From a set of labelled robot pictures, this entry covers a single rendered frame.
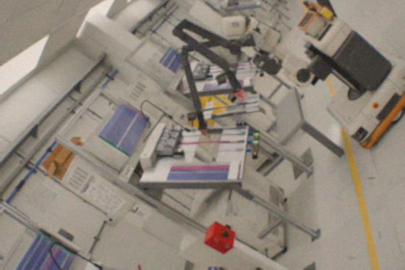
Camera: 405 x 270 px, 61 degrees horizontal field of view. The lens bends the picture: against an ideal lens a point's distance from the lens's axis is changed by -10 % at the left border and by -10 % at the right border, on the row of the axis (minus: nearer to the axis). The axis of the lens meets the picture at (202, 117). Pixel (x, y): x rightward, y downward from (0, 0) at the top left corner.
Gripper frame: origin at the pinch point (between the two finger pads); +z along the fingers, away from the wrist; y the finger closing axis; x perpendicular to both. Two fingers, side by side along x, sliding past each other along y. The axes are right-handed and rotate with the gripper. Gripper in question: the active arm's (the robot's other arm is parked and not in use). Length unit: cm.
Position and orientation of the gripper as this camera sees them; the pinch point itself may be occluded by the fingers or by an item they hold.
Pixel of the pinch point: (205, 134)
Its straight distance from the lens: 301.3
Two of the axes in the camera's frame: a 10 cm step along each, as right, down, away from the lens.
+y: -1.6, 5.0, -8.5
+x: 9.6, -1.1, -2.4
